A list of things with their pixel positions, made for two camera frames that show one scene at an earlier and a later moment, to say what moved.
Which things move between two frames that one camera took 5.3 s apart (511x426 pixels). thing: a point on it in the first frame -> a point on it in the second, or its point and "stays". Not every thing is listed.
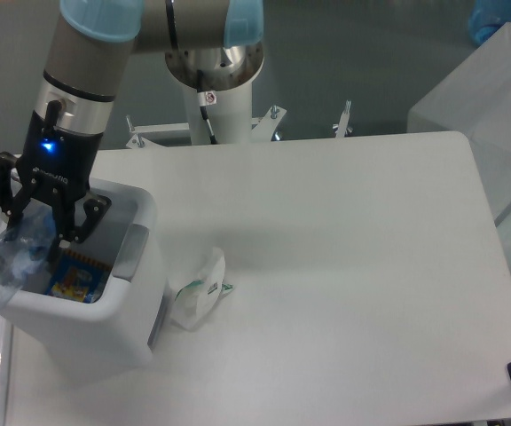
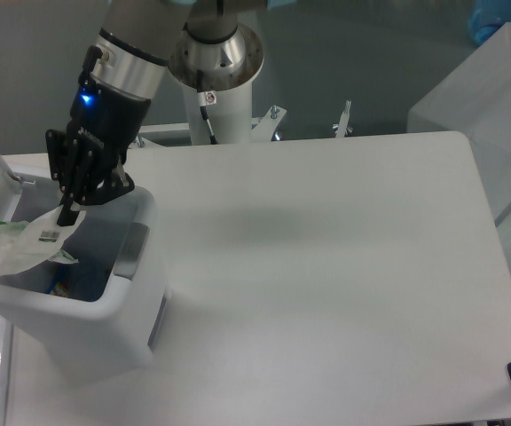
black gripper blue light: x=61 y=160 -> x=101 y=124
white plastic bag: x=195 y=300 -> x=4 y=248
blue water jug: x=487 y=17 stays
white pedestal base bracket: x=260 y=126 stays
